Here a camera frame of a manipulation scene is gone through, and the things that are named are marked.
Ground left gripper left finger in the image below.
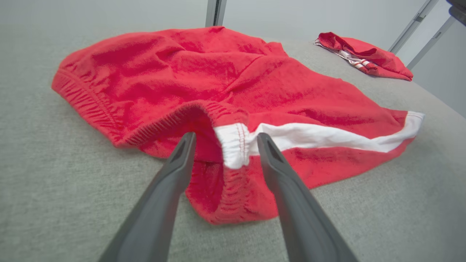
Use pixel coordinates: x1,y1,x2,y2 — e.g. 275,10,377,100
98,132,197,262

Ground grey metal frame bar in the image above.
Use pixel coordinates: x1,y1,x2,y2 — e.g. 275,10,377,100
407,16,458,70
388,0,440,54

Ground grey fabric sofa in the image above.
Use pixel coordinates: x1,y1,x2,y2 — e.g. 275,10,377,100
0,22,466,262

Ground red shorts white side stripe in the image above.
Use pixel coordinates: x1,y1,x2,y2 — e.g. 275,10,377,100
51,26,425,225

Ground grey partition post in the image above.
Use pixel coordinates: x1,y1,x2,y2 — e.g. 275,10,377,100
205,0,228,27

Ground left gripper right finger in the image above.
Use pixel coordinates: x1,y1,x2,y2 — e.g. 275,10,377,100
257,132,359,262

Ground red basketball jersey white sleeves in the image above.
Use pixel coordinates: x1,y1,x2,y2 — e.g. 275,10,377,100
314,32,414,81

